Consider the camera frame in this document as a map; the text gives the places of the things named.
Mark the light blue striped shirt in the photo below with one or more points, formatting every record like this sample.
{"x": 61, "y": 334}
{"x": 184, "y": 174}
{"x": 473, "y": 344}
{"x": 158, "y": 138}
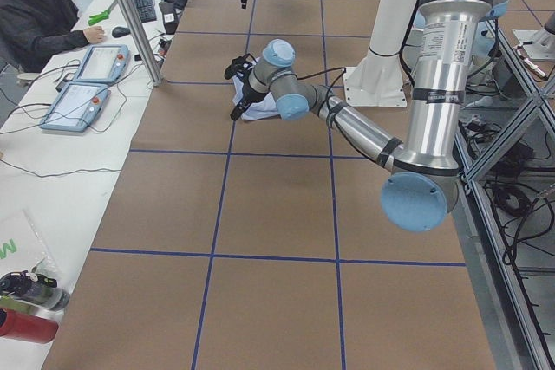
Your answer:
{"x": 265, "y": 109}

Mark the dark box with white label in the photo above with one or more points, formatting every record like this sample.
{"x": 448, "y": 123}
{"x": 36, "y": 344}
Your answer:
{"x": 169, "y": 17}

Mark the black keyboard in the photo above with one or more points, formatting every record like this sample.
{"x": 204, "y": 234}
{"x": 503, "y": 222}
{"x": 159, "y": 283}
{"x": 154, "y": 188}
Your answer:
{"x": 146, "y": 10}

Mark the black computer mouse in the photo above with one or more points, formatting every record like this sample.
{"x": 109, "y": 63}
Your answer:
{"x": 118, "y": 32}

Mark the brown paper table cover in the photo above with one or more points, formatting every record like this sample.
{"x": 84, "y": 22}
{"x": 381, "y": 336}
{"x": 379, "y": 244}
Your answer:
{"x": 262, "y": 245}

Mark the upper blue teach pendant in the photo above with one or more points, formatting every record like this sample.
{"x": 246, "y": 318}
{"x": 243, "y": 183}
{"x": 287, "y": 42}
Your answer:
{"x": 104, "y": 64}

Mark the blue teach pendant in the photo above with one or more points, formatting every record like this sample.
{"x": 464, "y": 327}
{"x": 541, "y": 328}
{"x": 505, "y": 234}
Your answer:
{"x": 104, "y": 64}
{"x": 75, "y": 108}

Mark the lower blue teach pendant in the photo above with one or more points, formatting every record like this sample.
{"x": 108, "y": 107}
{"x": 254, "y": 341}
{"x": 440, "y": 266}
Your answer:
{"x": 75, "y": 108}

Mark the seated person in black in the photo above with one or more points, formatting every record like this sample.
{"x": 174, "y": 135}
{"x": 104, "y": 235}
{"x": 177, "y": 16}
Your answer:
{"x": 36, "y": 30}

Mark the clear plastic bag green print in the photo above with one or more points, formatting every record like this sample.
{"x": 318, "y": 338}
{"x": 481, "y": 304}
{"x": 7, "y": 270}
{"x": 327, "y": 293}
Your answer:
{"x": 22, "y": 247}

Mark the clear bottle black cap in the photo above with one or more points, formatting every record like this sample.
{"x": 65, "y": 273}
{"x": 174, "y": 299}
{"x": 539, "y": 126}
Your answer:
{"x": 35, "y": 289}

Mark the red bottle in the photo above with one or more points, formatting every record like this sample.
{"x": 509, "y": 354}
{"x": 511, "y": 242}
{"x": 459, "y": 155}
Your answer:
{"x": 22, "y": 327}

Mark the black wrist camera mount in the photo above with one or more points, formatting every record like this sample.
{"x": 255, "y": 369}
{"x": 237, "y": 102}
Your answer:
{"x": 240, "y": 67}

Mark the white camera pillar with base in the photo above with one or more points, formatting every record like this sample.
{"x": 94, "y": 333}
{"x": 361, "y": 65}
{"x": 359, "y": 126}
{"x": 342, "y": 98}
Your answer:
{"x": 377, "y": 79}

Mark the aluminium frame post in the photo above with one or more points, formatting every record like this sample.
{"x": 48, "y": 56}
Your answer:
{"x": 141, "y": 42}

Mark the green handled tool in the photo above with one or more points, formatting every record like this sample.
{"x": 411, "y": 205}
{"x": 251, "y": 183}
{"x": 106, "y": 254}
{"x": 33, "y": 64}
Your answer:
{"x": 102, "y": 16}

